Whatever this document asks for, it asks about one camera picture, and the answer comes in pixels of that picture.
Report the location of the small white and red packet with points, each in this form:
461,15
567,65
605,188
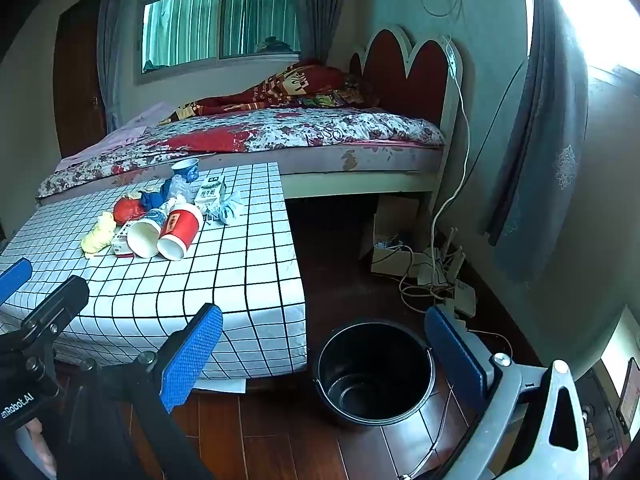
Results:
120,246

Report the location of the black plastic bucket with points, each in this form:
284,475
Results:
375,375

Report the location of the white bed with red headboard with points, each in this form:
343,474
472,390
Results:
395,75

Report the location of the person's left hand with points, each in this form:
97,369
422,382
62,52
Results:
40,447

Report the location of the grey curtain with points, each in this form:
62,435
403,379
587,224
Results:
107,35
320,10

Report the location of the red paper cup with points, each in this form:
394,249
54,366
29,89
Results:
180,230

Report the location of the blue patterned curtain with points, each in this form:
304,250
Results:
545,135

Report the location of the floral quilt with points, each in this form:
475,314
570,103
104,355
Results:
300,127

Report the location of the red printed blanket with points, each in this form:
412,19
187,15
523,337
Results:
295,82

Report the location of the white milk carton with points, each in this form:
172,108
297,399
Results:
209,194

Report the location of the white power strip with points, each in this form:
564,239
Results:
464,297

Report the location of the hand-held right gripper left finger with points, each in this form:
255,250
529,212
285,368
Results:
192,355

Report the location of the pink mattress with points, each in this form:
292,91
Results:
360,157

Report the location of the window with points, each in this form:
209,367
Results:
185,25

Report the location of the white and blue tissue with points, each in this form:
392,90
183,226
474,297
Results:
227,210

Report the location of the brown wooden door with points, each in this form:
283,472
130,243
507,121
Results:
80,75

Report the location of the white paper cup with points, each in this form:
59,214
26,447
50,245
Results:
145,237

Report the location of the red plastic bag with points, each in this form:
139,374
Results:
127,210

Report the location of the blue and white bowl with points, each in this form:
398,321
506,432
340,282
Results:
186,169

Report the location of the pink cloth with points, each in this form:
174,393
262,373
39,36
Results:
125,135

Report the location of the cardboard box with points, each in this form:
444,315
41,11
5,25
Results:
395,240

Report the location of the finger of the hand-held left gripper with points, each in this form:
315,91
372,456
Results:
14,280
57,305

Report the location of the blue plastic bag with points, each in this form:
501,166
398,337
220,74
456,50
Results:
150,200

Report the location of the clear plastic bag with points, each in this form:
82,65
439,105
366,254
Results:
177,190

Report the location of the yellow bag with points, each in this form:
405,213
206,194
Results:
100,235

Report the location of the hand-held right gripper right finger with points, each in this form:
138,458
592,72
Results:
457,355

